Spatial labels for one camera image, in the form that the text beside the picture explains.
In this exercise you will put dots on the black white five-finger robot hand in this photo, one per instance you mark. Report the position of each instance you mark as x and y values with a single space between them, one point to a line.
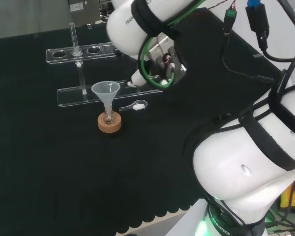
136 79

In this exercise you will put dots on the clear weighing funnel with powder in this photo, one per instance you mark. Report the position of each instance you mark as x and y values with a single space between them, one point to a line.
138 106

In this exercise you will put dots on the clear plastic funnel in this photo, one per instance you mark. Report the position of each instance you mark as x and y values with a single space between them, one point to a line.
105 92

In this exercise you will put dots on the clear acrylic funnel stand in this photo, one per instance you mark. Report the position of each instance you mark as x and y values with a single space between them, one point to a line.
71 98

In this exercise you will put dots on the small round-bottom glass flask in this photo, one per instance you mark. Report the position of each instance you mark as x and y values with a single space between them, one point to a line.
109 118

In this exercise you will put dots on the grey metal box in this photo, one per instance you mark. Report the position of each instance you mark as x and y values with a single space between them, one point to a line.
83 9

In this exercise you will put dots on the black bench cloth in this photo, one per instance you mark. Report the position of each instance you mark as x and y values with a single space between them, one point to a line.
64 172

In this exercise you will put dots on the grey tape piece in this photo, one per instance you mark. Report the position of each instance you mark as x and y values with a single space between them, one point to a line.
258 55

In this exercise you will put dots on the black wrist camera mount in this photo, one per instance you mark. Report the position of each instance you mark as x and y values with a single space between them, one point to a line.
178 61

